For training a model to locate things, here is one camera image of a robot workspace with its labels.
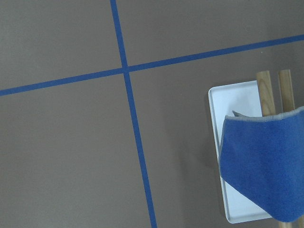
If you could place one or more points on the white wooden towel rack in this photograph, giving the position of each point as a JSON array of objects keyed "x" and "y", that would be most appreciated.
[{"x": 252, "y": 99}]

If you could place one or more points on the blue towel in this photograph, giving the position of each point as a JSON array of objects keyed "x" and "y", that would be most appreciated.
[{"x": 263, "y": 159}]

